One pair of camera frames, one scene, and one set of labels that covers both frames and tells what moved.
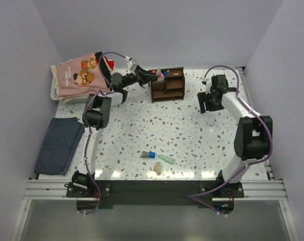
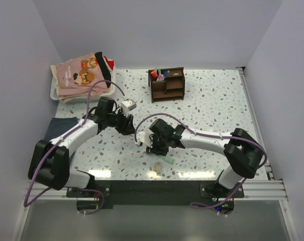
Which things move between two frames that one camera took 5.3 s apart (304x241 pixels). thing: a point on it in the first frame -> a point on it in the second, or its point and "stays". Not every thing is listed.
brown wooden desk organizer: x=173 y=88 stays
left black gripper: x=146 y=77 -> x=127 y=128
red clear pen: x=157 y=73 stays
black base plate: x=107 y=193 stays
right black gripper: x=202 y=98 -> x=154 y=149
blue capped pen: x=165 y=74 stays
